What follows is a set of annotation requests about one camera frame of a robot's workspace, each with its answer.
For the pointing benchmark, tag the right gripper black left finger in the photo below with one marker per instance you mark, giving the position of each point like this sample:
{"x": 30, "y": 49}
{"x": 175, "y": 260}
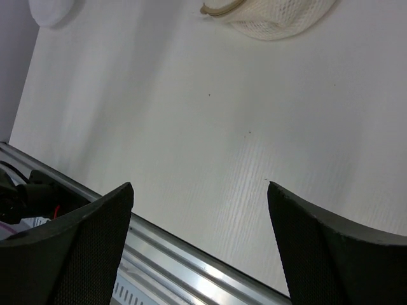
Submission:
{"x": 70, "y": 260}

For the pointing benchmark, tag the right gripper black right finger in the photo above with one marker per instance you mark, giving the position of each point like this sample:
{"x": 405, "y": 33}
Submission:
{"x": 328, "y": 259}

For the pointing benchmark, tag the cream mesh laundry bag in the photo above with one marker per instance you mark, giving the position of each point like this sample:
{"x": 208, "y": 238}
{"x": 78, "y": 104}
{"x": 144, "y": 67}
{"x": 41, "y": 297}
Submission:
{"x": 268, "y": 20}

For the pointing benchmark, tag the white blue-trimmed mesh bag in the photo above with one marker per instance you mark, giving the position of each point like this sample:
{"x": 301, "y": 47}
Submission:
{"x": 48, "y": 13}

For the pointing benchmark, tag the white slotted cable duct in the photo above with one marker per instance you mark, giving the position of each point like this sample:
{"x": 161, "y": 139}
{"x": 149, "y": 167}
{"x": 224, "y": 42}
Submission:
{"x": 127, "y": 292}

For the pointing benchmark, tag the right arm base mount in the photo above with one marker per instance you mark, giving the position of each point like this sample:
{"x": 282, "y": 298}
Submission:
{"x": 39, "y": 196}

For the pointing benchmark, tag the aluminium front rail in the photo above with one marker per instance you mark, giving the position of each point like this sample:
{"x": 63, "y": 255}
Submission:
{"x": 152, "y": 257}

